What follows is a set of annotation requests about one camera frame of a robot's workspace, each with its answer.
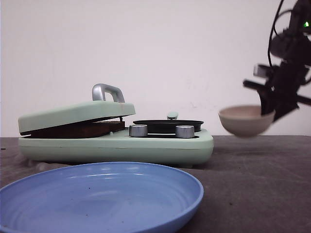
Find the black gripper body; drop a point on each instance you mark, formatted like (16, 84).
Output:
(286, 78)

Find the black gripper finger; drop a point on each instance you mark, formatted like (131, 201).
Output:
(267, 101)
(284, 104)

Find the beige ribbed ceramic bowl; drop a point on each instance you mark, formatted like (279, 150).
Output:
(245, 120)

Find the white bread slice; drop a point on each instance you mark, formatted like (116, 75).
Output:
(80, 130)

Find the mint green sandwich maker lid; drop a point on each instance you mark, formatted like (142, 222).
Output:
(107, 103)

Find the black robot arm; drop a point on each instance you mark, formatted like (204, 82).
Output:
(292, 45)

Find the mint green breakfast maker base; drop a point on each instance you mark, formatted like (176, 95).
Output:
(118, 146)

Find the right silver control knob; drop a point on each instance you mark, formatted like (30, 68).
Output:
(184, 131)

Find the silver control knob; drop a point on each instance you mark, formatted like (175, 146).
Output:
(184, 131)
(138, 130)

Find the black round frying pan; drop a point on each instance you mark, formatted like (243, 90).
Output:
(168, 125)

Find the left silver control knob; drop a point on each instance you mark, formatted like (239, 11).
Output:
(138, 130)

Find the blue ceramic plate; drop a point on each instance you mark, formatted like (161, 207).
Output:
(116, 197)

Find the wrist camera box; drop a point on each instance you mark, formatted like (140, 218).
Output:
(262, 71)

